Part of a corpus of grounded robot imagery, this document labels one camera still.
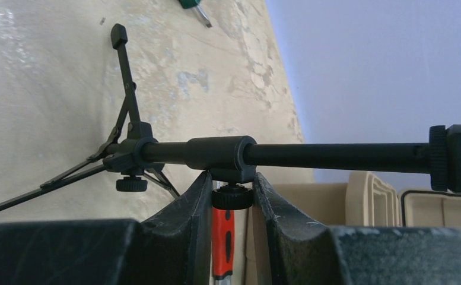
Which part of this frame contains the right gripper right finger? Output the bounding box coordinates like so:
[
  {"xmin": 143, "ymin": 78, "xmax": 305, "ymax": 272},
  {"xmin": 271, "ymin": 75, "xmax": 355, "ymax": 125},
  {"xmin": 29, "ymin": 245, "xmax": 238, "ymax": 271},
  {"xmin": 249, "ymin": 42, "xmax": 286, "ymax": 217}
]
[{"xmin": 252, "ymin": 174, "xmax": 461, "ymax": 284}]

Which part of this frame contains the red adjustable wrench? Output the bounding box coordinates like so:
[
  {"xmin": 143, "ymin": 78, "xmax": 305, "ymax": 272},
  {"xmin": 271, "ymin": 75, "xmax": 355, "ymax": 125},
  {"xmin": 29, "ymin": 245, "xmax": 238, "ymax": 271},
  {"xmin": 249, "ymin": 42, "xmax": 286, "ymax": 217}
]
[{"xmin": 212, "ymin": 208, "xmax": 235, "ymax": 284}]

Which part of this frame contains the tan plastic tool case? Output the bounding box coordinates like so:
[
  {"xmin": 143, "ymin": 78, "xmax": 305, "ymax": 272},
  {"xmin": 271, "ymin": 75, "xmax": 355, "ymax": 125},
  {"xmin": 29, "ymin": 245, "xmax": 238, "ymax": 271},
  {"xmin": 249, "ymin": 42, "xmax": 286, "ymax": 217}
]
[{"xmin": 245, "ymin": 171, "xmax": 461, "ymax": 284}]

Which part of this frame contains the green handle screwdriver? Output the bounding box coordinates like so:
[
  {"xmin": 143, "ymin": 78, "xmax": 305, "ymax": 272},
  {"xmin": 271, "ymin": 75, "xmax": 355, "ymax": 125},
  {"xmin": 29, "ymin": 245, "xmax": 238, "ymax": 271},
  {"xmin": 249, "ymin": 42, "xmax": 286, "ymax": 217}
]
[{"xmin": 178, "ymin": 0, "xmax": 212, "ymax": 29}]

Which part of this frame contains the black tripod mic stand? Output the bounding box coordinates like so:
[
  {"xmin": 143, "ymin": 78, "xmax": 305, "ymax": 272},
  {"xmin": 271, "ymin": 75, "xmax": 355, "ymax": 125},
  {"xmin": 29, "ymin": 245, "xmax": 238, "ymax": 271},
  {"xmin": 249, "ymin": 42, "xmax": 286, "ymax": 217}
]
[{"xmin": 0, "ymin": 23, "xmax": 461, "ymax": 221}]

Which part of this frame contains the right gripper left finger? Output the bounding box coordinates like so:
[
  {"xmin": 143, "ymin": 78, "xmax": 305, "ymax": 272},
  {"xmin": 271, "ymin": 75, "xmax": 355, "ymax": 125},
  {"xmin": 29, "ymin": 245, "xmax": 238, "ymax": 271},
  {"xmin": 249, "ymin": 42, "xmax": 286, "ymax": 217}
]
[{"xmin": 0, "ymin": 172, "xmax": 212, "ymax": 284}]

